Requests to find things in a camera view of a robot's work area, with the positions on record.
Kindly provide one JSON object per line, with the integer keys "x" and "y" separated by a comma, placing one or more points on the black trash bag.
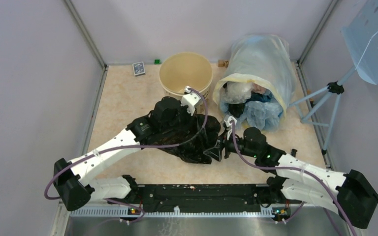
{"x": 192, "y": 139}
{"x": 238, "y": 110}

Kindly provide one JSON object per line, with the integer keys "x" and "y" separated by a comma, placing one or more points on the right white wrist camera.
{"x": 229, "y": 122}

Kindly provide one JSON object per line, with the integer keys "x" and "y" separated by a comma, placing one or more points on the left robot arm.
{"x": 75, "y": 180}

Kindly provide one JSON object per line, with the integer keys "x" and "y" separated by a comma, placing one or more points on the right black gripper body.
{"x": 230, "y": 146}

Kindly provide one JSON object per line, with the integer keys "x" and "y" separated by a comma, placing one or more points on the small black plastic clip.
{"x": 294, "y": 152}

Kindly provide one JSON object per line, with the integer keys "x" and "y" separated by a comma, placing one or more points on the large translucent plastic bag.
{"x": 263, "y": 60}

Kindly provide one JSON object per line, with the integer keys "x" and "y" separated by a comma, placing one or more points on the white toothed cable rail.
{"x": 125, "y": 212}

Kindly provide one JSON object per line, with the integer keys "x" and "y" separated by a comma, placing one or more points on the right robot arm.
{"x": 350, "y": 195}

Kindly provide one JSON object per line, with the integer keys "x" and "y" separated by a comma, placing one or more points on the blue perforated lamp panel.
{"x": 361, "y": 38}

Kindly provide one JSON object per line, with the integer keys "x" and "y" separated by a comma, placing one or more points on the white clear plastic bag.
{"x": 237, "y": 92}

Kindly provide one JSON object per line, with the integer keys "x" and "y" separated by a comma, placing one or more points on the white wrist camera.
{"x": 229, "y": 122}
{"x": 191, "y": 99}

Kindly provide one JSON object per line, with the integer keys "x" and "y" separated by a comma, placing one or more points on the beige round trash bin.
{"x": 186, "y": 69}

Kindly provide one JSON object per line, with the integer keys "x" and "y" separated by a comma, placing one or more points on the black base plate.
{"x": 204, "y": 198}

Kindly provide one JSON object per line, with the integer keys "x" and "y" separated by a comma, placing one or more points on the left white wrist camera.
{"x": 191, "y": 99}

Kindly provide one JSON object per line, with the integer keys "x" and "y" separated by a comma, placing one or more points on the small wooden block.
{"x": 223, "y": 63}

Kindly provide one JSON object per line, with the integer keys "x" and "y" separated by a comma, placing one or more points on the blue plastic bag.
{"x": 263, "y": 112}

